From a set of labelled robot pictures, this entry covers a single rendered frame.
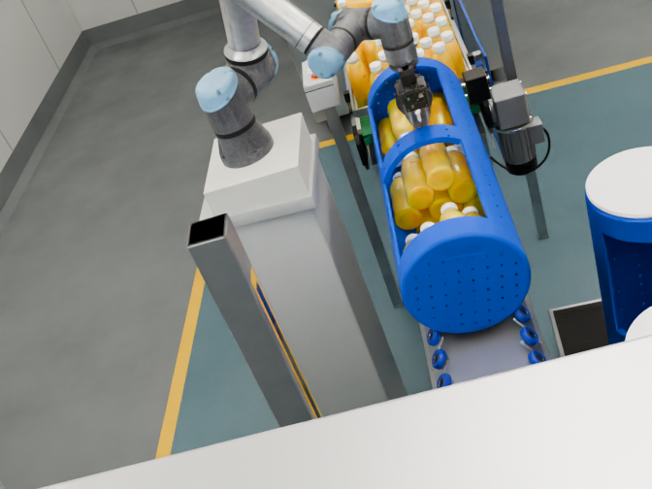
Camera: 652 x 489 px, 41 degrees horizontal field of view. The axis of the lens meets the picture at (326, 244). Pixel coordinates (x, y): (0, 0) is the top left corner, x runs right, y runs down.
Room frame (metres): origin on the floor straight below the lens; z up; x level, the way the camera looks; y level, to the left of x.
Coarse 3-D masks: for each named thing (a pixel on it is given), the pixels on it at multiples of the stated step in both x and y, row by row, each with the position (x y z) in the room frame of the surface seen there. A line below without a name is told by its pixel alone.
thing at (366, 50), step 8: (432, 0) 2.97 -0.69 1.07; (344, 8) 3.21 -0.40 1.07; (416, 8) 2.98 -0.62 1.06; (424, 8) 2.92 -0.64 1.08; (408, 16) 2.93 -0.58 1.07; (416, 24) 2.86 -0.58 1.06; (424, 24) 2.81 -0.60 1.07; (432, 24) 2.79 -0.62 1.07; (416, 32) 2.80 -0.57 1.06; (424, 32) 2.80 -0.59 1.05; (360, 48) 2.89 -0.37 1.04; (368, 48) 2.83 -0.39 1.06; (360, 56) 2.83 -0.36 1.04; (368, 56) 2.83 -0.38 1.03; (368, 64) 2.84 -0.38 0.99; (368, 72) 2.84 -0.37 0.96
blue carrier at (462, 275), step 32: (384, 96) 2.29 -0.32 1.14; (448, 96) 2.04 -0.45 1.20; (448, 128) 1.86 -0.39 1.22; (384, 160) 1.90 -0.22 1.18; (480, 160) 1.74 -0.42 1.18; (384, 192) 1.81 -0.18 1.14; (480, 192) 1.58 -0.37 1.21; (448, 224) 1.47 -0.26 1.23; (480, 224) 1.45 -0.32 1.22; (512, 224) 1.51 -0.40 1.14; (416, 256) 1.45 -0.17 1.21; (448, 256) 1.44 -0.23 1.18; (480, 256) 1.42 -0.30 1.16; (512, 256) 1.41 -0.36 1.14; (416, 288) 1.45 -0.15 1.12; (448, 288) 1.43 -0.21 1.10; (480, 288) 1.42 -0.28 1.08; (512, 288) 1.41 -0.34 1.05; (448, 320) 1.44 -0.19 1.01; (480, 320) 1.43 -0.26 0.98
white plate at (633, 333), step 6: (642, 312) 1.22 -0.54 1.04; (648, 312) 1.22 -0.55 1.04; (636, 318) 1.21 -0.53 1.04; (642, 318) 1.21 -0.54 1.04; (648, 318) 1.20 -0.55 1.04; (636, 324) 1.20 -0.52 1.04; (642, 324) 1.19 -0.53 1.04; (648, 324) 1.19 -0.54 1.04; (630, 330) 1.19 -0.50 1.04; (636, 330) 1.18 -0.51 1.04; (642, 330) 1.18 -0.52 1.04; (648, 330) 1.17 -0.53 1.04; (630, 336) 1.18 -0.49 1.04; (636, 336) 1.17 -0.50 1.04; (642, 336) 1.16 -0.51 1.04
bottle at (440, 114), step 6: (438, 96) 2.19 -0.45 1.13; (444, 96) 2.20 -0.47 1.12; (432, 102) 2.17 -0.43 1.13; (438, 102) 2.16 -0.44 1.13; (444, 102) 2.16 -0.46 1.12; (432, 108) 2.14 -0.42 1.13; (438, 108) 2.13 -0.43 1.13; (444, 108) 2.12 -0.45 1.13; (432, 114) 2.11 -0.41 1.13; (438, 114) 2.09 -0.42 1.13; (444, 114) 2.09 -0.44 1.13; (450, 114) 2.10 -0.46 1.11; (432, 120) 2.09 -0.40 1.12; (438, 120) 2.07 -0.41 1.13; (444, 120) 2.07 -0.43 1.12; (450, 120) 2.07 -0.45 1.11
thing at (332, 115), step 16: (336, 112) 2.70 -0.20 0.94; (336, 128) 2.70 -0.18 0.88; (336, 144) 2.71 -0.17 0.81; (352, 160) 2.70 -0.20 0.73; (352, 176) 2.70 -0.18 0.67; (368, 208) 2.70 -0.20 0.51; (368, 224) 2.71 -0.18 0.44; (384, 256) 2.70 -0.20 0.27; (384, 272) 2.71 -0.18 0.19; (400, 304) 2.70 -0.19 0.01
